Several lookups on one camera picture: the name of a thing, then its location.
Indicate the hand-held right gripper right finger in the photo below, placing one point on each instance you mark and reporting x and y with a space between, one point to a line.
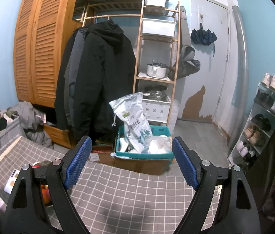
186 164

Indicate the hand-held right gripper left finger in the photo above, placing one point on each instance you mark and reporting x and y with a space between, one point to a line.
77 163

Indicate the dark green scalloped plate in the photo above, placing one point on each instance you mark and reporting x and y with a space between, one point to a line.
46 163

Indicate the red apple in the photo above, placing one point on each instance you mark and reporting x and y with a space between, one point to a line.
45 196
36 166

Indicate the grey tote bag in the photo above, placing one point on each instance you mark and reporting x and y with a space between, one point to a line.
8 139

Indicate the flat cardboard box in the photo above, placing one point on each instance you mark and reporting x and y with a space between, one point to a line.
103 154

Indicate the clear plastic bag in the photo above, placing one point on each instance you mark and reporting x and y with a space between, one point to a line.
158 146

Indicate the grey clothes pile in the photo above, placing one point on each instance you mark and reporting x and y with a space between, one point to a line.
30 121

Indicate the teal plastic bin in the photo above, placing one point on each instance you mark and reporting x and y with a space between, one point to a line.
142 156

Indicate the large brown cardboard box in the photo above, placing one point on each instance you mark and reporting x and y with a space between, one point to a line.
139 167

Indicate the white smartphone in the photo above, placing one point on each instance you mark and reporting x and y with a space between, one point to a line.
12 181

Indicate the white perforated basket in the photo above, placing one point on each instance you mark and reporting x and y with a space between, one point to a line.
155 111

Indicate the white printed rice bag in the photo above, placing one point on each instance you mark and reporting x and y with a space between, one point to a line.
132 119

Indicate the steel cooking pot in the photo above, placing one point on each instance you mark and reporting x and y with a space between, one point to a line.
155 93

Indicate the wooden louvered wardrobe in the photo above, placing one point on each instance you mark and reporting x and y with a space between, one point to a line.
40 53

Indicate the dark grey jacket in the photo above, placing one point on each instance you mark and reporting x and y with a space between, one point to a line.
72 78

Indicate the white shoe rack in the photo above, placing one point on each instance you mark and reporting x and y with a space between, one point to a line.
255 109

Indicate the black hooded jacket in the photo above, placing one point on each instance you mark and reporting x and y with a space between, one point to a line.
103 78

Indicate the pale blue door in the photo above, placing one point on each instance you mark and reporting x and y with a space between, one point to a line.
208 78

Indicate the wooden shelf rack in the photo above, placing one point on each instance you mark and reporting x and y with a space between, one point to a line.
152 78

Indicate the white cooking pot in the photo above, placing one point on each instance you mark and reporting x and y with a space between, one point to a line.
157 71

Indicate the dark hanging bag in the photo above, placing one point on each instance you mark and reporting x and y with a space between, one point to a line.
187 65

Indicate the grey metal pipe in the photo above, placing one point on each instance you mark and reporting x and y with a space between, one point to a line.
241 65

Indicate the dark blue folding umbrella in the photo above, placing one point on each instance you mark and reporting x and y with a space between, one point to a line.
203 37

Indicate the grey folded board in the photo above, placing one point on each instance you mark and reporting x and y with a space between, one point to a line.
183 29

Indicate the wide white storage bin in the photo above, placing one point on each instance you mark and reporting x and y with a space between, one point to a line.
158 28

